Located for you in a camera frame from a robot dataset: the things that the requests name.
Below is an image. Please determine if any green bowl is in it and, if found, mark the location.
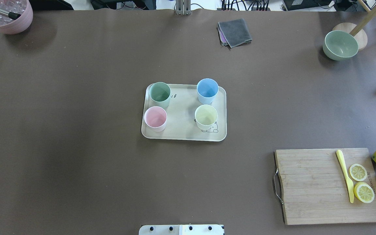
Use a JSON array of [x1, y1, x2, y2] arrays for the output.
[[322, 31, 359, 61]]

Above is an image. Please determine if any yellow plastic knife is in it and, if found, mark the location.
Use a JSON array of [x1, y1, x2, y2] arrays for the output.
[[336, 149, 355, 203]]

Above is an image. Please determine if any wooden cutting board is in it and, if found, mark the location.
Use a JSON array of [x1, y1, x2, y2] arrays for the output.
[[274, 148, 376, 226]]

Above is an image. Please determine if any pink bowl with ice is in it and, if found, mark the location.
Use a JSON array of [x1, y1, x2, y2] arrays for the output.
[[0, 0, 33, 34]]

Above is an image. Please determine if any grey folded cloth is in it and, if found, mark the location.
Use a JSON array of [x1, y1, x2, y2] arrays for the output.
[[217, 18, 252, 49]]

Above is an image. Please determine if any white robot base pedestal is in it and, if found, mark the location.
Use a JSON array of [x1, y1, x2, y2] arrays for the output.
[[138, 224, 225, 235]]

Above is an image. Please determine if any lemon slice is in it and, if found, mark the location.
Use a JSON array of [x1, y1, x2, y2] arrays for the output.
[[353, 182, 375, 203], [349, 164, 368, 182]]

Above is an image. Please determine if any aluminium frame post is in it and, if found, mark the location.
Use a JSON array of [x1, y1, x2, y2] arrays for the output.
[[175, 0, 192, 15]]

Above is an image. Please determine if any pink plastic cup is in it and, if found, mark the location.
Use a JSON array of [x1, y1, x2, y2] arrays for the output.
[[144, 106, 167, 132]]

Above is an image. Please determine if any pale yellow plastic cup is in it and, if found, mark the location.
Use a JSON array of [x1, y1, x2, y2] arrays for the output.
[[195, 104, 218, 130]]

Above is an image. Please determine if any cream plastic tray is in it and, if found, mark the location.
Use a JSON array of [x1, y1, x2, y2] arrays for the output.
[[141, 84, 227, 142]]

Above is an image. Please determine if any blue plastic cup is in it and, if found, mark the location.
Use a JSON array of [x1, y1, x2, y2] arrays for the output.
[[196, 78, 219, 104]]

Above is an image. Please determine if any green plastic cup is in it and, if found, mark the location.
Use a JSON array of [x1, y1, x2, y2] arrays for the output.
[[149, 82, 171, 109]]

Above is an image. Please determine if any wooden mug tree stand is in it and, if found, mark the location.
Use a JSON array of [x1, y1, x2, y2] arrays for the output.
[[333, 0, 376, 51]]

